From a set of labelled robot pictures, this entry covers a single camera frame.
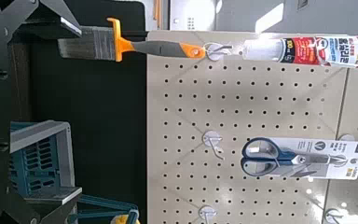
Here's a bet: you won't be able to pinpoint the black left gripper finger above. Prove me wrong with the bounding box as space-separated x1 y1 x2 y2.
9 187 83 224
12 0 83 40

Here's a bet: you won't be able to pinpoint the blue scissors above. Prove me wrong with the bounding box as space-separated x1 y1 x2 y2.
240 136 358 181

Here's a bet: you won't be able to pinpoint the blue crate with grey rim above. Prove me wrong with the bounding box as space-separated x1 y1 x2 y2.
9 119 83 201

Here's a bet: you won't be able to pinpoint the yellow plastic object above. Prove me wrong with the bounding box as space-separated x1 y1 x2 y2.
110 212 142 224

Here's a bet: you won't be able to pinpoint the metal pegboard hook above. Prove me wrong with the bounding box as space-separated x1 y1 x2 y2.
201 130 226 161
198 204 219 224
324 207 345 224
337 133 356 143
203 42 234 62

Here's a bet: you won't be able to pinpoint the white red sealant tube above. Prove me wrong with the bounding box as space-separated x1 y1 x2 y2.
241 34 358 72

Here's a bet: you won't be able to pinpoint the blue plastic frame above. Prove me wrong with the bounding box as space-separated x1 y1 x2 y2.
67 193 140 224

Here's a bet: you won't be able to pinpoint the orange grey handled paintbrush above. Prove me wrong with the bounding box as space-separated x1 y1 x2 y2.
57 17 207 63

